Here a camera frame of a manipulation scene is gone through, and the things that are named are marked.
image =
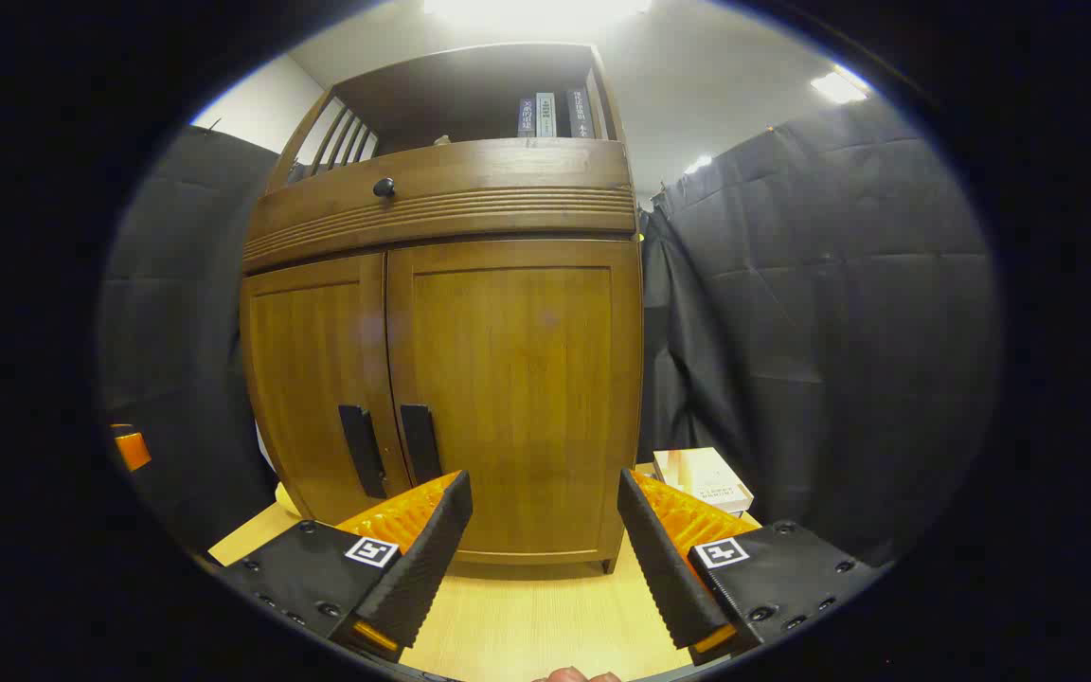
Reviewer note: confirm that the wooden shoe cabinet door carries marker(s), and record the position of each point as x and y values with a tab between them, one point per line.
517	398
309	379

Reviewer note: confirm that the wooden double-door shoe cabinet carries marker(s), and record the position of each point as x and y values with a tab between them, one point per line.
508	213

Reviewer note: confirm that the pale green book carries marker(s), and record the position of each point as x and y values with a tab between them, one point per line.
545	115

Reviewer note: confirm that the grey-blue book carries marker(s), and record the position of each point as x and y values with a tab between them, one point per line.
527	118

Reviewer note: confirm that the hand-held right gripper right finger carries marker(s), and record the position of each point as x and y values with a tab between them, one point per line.
664	568

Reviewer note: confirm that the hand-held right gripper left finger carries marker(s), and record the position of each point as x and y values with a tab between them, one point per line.
422	568

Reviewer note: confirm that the dark blue book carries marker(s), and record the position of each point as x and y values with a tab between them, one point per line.
580	114

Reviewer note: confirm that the pale yellow object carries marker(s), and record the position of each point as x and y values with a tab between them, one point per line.
286	499

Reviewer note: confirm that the black round drawer knob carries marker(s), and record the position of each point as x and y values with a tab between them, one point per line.
384	188

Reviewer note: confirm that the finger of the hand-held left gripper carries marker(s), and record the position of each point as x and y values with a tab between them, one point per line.
132	447

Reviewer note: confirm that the beige book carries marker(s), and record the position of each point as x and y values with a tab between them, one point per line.
702	478

